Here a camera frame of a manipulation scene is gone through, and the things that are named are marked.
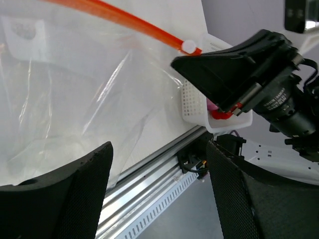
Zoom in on white perforated plastic basket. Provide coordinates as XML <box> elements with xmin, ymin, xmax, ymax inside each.
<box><xmin>181</xmin><ymin>33</ymin><xmax>253</xmax><ymax>134</ymax></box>

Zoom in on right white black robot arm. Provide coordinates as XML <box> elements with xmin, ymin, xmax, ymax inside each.
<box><xmin>171</xmin><ymin>29</ymin><xmax>319</xmax><ymax>185</ymax></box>

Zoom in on purple onion toy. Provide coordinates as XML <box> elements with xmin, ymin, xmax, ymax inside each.
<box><xmin>206</xmin><ymin>98</ymin><xmax>219</xmax><ymax>112</ymax></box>

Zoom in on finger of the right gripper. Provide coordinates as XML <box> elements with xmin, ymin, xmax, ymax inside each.
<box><xmin>171</xmin><ymin>29</ymin><xmax>293</xmax><ymax>113</ymax></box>

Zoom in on white slotted cable duct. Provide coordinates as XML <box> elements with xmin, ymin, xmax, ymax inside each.
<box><xmin>116</xmin><ymin>172</ymin><xmax>198</xmax><ymax>239</ymax></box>

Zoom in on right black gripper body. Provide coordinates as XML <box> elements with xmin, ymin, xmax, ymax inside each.
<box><xmin>239</xmin><ymin>44</ymin><xmax>319</xmax><ymax>162</ymax></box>

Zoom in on red bell pepper toy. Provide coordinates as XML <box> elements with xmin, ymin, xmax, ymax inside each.
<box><xmin>209</xmin><ymin>104</ymin><xmax>241</xmax><ymax>120</ymax></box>

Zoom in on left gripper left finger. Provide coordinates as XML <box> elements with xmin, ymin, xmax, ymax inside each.
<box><xmin>0</xmin><ymin>142</ymin><xmax>113</xmax><ymax>239</ymax></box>

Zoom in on clear orange zip top bag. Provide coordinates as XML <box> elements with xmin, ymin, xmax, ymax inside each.
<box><xmin>0</xmin><ymin>0</ymin><xmax>192</xmax><ymax>188</ymax></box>

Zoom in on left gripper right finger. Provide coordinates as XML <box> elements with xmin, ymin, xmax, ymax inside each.
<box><xmin>206</xmin><ymin>140</ymin><xmax>319</xmax><ymax>239</ymax></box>

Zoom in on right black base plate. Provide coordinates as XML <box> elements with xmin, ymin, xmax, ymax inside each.
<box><xmin>177</xmin><ymin>130</ymin><xmax>247</xmax><ymax>179</ymax></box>

